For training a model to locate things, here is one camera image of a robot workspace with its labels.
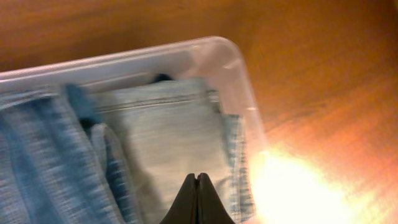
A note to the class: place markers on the light blue jeans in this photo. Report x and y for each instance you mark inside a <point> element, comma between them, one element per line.
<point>170,129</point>

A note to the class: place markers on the clear plastic storage box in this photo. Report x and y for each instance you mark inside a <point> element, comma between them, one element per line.
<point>214,59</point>

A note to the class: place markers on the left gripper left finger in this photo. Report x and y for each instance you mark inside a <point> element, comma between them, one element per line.
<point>184,207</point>

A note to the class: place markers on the dark blue jeans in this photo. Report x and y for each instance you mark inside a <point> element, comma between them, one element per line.
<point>60,162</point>

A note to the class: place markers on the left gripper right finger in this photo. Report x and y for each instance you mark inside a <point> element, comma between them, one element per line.
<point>210,209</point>

